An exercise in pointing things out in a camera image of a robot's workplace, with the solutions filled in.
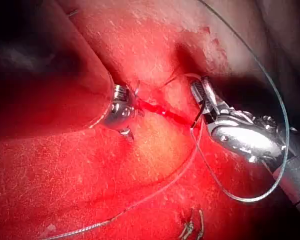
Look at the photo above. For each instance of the left arm needle driver jaw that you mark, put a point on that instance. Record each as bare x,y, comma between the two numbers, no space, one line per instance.
137,87
127,133

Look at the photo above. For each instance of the right arm needle driver jaw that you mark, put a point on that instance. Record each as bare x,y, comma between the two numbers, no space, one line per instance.
213,100
199,95

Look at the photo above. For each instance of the left arm needle driver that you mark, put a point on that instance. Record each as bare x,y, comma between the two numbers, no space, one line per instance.
120,107

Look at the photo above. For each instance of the right arm needle driver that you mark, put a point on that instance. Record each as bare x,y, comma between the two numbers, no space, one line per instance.
245,140

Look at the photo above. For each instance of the curved steel needle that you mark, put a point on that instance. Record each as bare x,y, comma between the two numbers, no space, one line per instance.
199,113

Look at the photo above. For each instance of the dark left arm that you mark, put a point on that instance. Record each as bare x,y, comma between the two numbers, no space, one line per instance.
52,100

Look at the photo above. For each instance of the dark right arm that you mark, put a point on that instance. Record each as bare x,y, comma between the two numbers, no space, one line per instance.
295,180

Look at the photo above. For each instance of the tissue pad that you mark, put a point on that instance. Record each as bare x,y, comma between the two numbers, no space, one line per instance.
145,180

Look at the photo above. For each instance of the short blue thread piece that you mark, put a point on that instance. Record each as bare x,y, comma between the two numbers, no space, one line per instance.
73,13

